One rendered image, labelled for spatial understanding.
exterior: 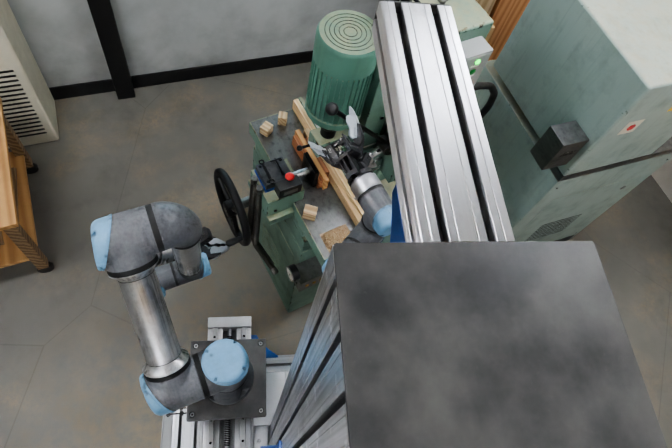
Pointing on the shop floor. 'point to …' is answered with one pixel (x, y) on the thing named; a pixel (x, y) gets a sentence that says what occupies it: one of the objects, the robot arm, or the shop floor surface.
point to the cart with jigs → (17, 203)
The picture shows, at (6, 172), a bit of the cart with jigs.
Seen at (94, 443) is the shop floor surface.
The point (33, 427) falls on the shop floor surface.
